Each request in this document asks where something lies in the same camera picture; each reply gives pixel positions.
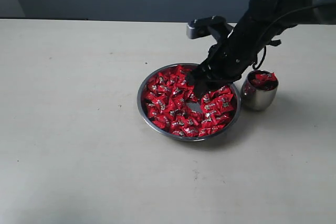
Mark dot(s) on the stainless steel cup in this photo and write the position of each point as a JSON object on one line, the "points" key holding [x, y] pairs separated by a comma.
{"points": [[253, 98]]}

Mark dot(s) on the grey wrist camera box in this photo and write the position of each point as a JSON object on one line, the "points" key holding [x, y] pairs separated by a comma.
{"points": [[215, 26]]}

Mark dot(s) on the round steel bowl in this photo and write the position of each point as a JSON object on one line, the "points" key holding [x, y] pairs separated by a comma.
{"points": [[184, 108]]}

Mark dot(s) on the red candy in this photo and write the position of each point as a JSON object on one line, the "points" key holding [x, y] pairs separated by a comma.
{"points": [[264, 81], [223, 103], [190, 131], [161, 102]]}

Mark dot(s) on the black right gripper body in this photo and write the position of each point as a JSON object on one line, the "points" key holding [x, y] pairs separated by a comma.
{"points": [[229, 58]]}

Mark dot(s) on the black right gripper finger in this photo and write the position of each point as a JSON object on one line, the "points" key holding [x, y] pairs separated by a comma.
{"points": [[203, 87], [196, 76]]}

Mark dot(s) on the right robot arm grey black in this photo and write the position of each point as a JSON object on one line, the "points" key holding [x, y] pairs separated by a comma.
{"points": [[285, 14]]}

